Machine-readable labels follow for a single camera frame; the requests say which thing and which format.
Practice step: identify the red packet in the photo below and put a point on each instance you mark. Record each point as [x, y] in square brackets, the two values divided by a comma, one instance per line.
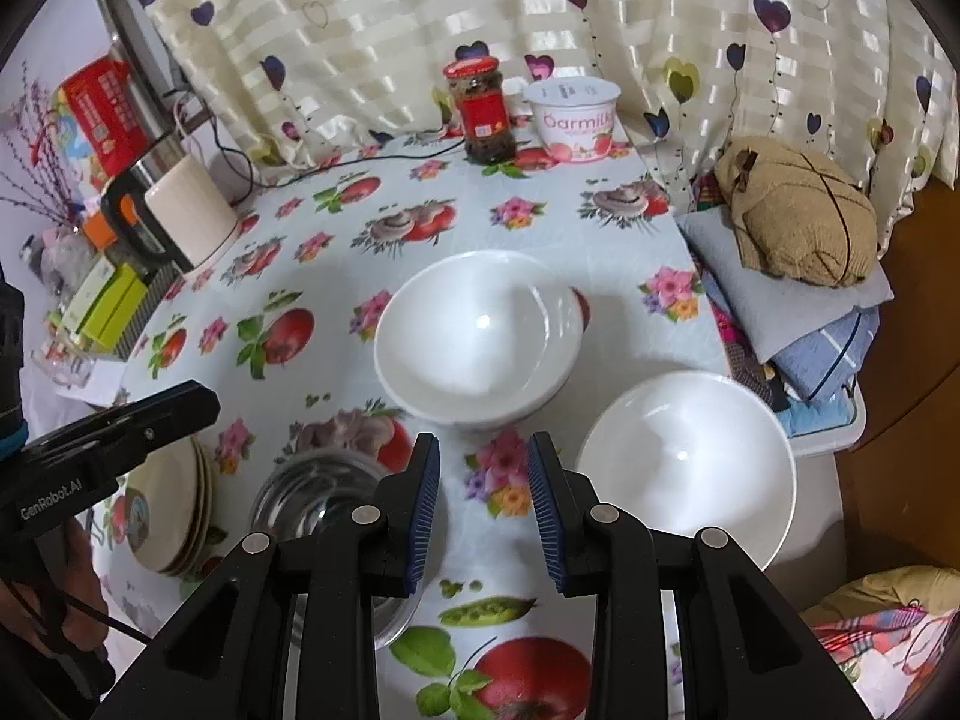
[105, 120]

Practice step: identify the grey folded cloth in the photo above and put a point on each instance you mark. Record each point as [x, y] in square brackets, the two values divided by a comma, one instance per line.
[787, 307]

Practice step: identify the dark metal frame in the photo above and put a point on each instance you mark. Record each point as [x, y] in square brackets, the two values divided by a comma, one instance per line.
[142, 30]

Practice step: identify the fruit print tablecloth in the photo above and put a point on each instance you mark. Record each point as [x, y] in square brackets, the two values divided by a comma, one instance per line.
[420, 202]

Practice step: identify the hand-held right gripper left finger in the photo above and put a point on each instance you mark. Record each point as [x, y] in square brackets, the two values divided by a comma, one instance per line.
[424, 510]

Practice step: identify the wooden cabinet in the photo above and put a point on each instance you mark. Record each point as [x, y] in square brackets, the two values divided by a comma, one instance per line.
[900, 405]

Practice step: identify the lime green box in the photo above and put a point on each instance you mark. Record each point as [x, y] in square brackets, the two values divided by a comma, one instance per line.
[116, 311]

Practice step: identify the beige plate blue motif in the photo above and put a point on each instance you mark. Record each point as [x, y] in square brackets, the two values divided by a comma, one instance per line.
[209, 510]
[201, 510]
[165, 510]

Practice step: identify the clear glass mug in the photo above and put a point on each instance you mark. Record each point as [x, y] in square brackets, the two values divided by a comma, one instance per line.
[64, 366]

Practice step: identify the purple decorative branches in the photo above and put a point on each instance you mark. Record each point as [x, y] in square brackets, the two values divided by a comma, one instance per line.
[37, 150]

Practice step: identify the black white chevron box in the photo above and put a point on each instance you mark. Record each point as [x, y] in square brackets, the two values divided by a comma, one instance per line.
[154, 307]

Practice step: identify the cream electric kettle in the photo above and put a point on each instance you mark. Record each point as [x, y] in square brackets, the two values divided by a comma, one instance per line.
[191, 210]

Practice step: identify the blue folded cloth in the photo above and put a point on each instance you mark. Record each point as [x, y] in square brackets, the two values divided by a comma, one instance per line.
[825, 360]

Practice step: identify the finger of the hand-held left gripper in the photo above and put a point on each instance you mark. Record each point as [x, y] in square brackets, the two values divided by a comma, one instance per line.
[161, 416]

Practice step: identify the white plastic container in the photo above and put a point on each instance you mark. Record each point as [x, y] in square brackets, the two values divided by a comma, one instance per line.
[825, 427]

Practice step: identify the slim pale green box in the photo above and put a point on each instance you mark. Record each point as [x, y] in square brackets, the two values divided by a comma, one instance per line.
[94, 289]

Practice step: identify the cream heart print curtain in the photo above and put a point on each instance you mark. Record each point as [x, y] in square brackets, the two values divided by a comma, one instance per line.
[450, 0]

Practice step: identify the glass jar red label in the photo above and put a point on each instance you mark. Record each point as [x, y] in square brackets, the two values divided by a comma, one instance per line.
[484, 112]

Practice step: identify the tan cloth bundle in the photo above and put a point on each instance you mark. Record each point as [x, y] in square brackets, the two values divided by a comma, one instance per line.
[802, 217]

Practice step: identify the orange box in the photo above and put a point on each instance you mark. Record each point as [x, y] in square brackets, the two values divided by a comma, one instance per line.
[101, 231]

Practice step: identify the person's left hand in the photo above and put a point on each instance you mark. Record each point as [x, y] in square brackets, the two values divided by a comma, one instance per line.
[79, 589]

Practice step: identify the plaid blanket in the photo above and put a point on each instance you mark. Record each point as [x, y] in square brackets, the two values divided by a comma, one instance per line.
[877, 660]

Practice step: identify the stainless steel bowl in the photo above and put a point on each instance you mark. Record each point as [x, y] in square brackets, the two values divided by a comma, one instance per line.
[315, 491]

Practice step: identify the colourful patchwork cloth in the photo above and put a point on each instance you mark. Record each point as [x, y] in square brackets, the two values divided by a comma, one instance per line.
[739, 367]

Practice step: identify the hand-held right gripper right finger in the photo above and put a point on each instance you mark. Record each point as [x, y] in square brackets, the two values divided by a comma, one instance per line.
[544, 517]

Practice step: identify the white pink yogurt tub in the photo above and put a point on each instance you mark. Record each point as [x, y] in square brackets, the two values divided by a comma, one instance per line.
[574, 124]

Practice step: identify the white bowl blue stripe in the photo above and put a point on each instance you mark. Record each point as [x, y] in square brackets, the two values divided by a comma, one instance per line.
[682, 465]
[480, 337]

